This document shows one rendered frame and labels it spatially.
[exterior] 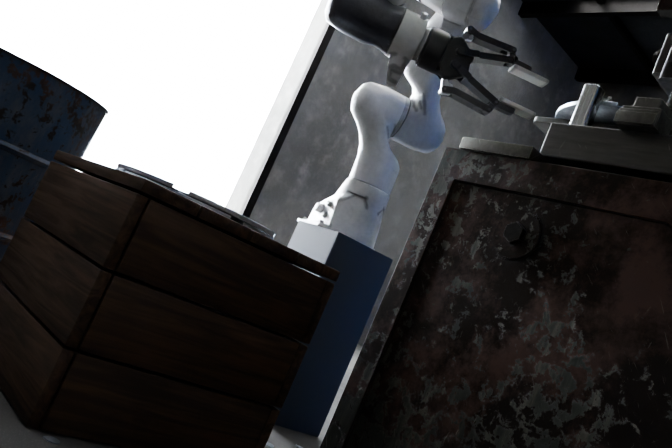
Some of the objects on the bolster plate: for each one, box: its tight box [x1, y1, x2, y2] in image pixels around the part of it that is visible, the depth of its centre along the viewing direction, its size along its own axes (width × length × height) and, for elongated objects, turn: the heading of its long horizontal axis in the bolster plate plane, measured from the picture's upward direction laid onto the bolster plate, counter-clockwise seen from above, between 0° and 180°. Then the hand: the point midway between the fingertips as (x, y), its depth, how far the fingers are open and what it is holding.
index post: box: [569, 83, 605, 126], centre depth 117 cm, size 3×3×10 cm
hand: (524, 93), depth 128 cm, fingers open, 6 cm apart
